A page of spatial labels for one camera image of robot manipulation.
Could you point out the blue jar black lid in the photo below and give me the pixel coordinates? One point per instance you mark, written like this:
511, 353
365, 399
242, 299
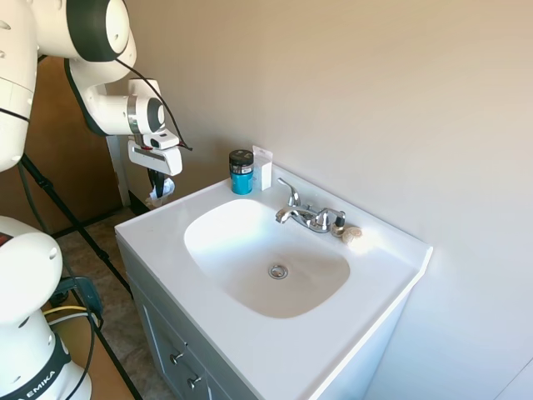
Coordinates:
241, 179

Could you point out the black tripod stand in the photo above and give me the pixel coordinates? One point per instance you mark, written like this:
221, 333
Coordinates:
75, 221

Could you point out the black table clamp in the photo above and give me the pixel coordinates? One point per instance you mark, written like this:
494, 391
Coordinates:
85, 291

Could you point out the brown wooden door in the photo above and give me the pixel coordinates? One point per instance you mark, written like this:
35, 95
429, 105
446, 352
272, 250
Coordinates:
66, 158

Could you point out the wooden table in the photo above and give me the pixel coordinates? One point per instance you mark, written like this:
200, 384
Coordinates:
96, 362

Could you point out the chrome sink drain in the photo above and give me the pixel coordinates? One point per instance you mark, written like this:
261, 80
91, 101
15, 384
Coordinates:
278, 271

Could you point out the white plastic box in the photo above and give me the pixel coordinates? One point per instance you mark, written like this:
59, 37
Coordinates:
264, 171

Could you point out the beige seashell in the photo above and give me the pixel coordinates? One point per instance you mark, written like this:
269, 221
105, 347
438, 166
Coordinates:
352, 235

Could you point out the grey vanity cabinet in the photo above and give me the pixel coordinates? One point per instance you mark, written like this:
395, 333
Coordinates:
154, 321

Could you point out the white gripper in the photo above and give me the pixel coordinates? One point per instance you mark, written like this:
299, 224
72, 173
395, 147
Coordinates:
160, 160

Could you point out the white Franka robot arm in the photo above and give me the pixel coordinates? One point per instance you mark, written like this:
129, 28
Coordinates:
25, 62

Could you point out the white sink countertop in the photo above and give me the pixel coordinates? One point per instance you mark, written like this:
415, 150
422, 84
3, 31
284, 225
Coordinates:
250, 346

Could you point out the metal cabinet knob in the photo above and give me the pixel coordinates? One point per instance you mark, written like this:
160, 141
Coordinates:
192, 380
177, 357

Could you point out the small dark-capped bottle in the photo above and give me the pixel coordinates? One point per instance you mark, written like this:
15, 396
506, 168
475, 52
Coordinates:
338, 225

